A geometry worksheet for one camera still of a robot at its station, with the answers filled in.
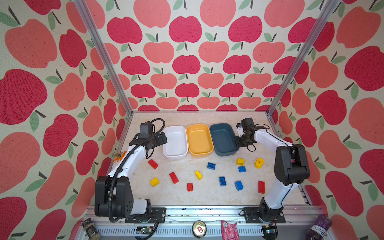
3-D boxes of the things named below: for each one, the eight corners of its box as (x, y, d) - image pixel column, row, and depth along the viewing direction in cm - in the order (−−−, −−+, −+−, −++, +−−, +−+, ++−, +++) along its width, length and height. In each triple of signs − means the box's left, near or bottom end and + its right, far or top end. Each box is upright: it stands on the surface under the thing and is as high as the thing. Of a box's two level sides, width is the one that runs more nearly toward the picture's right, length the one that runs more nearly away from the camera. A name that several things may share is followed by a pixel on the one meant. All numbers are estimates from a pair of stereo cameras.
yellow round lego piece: (258, 169, 91) (260, 168, 89) (252, 164, 94) (253, 162, 92) (264, 163, 94) (266, 161, 92) (258, 158, 96) (259, 156, 94)
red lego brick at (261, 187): (258, 192, 84) (260, 191, 81) (258, 182, 87) (260, 180, 85) (263, 194, 83) (265, 192, 81) (263, 184, 87) (265, 182, 84)
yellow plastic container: (186, 158, 97) (186, 153, 92) (187, 129, 113) (186, 123, 108) (213, 158, 97) (214, 153, 92) (210, 129, 113) (211, 123, 108)
